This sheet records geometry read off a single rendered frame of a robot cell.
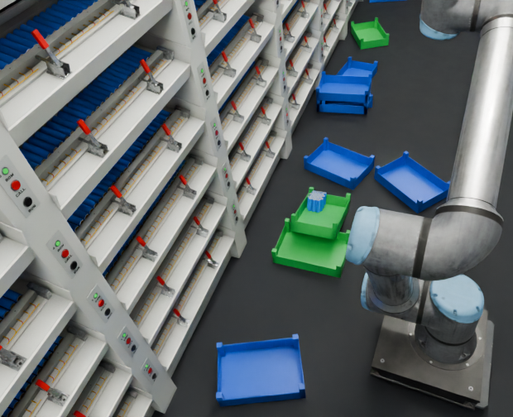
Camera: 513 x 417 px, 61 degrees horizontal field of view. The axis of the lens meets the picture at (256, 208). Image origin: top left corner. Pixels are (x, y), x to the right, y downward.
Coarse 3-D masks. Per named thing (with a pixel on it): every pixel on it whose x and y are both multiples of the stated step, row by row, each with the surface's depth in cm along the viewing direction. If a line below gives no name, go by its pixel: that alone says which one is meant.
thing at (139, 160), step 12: (168, 120) 135; (156, 132) 130; (156, 144) 129; (144, 156) 124; (132, 168) 121; (120, 180) 117; (108, 192) 114; (108, 204) 114; (96, 216) 109; (84, 228) 107; (84, 240) 106
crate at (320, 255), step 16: (288, 224) 196; (288, 240) 197; (304, 240) 196; (320, 240) 195; (336, 240) 194; (272, 256) 187; (288, 256) 191; (304, 256) 190; (320, 256) 189; (336, 256) 188; (320, 272) 183; (336, 272) 179
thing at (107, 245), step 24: (192, 120) 140; (192, 144) 137; (144, 168) 124; (168, 168) 126; (120, 192) 118; (144, 192) 119; (120, 216) 113; (96, 240) 108; (120, 240) 110; (96, 264) 102
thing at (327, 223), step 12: (336, 204) 208; (348, 204) 202; (300, 216) 199; (312, 216) 199; (324, 216) 199; (336, 216) 199; (300, 228) 186; (312, 228) 184; (324, 228) 182; (336, 228) 180
